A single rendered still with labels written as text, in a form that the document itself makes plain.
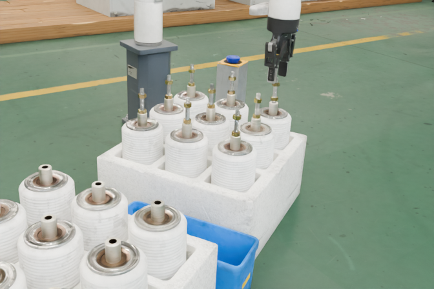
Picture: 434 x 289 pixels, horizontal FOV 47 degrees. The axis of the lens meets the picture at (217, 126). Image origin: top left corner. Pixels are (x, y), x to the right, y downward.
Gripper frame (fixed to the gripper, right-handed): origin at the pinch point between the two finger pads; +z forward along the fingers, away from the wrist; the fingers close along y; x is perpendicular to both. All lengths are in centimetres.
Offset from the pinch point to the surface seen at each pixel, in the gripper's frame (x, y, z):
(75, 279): 4, -67, 17
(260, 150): -3.8, -15.9, 13.5
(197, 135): 8.2, -23.8, 10.0
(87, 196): 11, -56, 10
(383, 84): -6, 127, 35
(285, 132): -4.5, -1.9, 13.9
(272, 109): -0.3, -1.6, 8.7
